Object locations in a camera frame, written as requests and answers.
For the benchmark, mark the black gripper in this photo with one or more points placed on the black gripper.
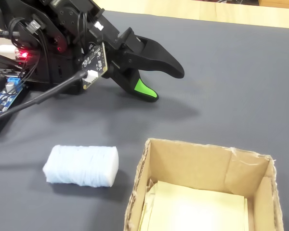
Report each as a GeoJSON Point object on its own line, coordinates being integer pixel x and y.
{"type": "Point", "coordinates": [114, 38]}

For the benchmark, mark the white foam block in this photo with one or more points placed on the white foam block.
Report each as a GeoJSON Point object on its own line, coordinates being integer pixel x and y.
{"type": "Point", "coordinates": [82, 166]}

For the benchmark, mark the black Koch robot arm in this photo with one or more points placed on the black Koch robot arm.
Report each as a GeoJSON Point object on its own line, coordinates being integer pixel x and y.
{"type": "Point", "coordinates": [67, 20]}

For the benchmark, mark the blue controller circuit board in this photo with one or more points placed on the blue controller circuit board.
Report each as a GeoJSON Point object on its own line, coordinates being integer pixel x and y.
{"type": "Point", "coordinates": [2, 98]}

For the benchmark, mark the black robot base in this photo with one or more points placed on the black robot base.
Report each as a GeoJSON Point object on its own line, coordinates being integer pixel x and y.
{"type": "Point", "coordinates": [53, 72]}

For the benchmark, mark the open cardboard box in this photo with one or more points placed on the open cardboard box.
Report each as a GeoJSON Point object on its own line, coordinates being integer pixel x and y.
{"type": "Point", "coordinates": [190, 161]}

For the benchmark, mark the black camera circuit board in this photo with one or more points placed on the black camera circuit board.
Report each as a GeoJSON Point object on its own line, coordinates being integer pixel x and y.
{"type": "Point", "coordinates": [96, 57]}

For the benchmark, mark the pale yellow paper sheet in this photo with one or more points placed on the pale yellow paper sheet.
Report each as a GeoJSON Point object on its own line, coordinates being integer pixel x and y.
{"type": "Point", "coordinates": [195, 209]}

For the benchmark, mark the large grey table mat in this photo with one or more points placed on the large grey table mat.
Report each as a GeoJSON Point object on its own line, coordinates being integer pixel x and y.
{"type": "Point", "coordinates": [226, 96]}

